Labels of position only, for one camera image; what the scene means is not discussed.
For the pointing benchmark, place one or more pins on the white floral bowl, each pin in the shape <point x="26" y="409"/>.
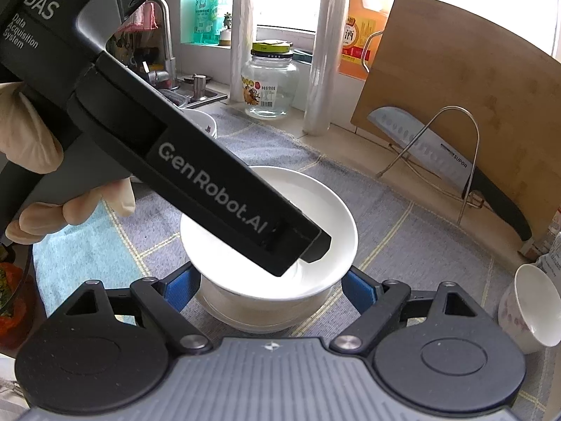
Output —
<point x="324" y="210"/>
<point x="539" y="311"/>
<point x="263" y="315"/>

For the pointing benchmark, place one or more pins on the pink dishcloth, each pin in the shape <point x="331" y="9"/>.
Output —
<point x="144" y="15"/>

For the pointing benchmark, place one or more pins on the small potted plant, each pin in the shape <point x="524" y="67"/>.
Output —
<point x="225" y="30"/>

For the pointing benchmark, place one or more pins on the glass jar with yellow lid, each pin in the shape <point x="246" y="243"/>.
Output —
<point x="267" y="83"/>

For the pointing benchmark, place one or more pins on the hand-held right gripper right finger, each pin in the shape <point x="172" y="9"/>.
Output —
<point x="361" y="291"/>

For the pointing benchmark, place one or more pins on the green detergent bottle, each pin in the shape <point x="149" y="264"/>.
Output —
<point x="208" y="13"/>

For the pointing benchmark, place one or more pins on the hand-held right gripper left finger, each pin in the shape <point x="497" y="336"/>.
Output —
<point x="182" y="289"/>

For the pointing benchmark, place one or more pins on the orange plastic bag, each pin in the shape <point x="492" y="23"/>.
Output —
<point x="13" y="324"/>

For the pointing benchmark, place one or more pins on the metal faucet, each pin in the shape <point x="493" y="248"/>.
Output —
<point x="166" y="44"/>

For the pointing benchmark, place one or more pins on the steel sink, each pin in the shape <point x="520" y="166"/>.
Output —
<point x="214" y="94"/>

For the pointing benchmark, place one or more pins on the clear cling film roll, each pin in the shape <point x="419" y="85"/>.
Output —
<point x="324" y="52"/>

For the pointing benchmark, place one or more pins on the metal sink knob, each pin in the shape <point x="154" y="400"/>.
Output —
<point x="200" y="85"/>

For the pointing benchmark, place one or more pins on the wooden cutting board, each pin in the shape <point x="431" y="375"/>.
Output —
<point x="460" y="74"/>

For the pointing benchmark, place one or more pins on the grey and blue checked towel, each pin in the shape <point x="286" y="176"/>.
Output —
<point x="416" y="250"/>

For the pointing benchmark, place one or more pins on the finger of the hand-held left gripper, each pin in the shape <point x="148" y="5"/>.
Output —
<point x="307" y="241"/>

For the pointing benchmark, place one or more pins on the white floral plate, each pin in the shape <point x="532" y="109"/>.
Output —
<point x="206" y="120"/>

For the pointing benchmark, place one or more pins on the window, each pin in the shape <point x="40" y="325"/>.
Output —
<point x="280" y="0"/>

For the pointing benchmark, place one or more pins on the plastic wrap roll left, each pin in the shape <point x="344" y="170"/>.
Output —
<point x="242" y="52"/>

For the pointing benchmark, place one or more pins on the orange cooking oil bottle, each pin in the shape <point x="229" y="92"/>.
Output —
<point x="363" y="30"/>

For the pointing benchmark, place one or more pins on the person's left hand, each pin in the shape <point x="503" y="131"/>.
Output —
<point x="35" y="136"/>

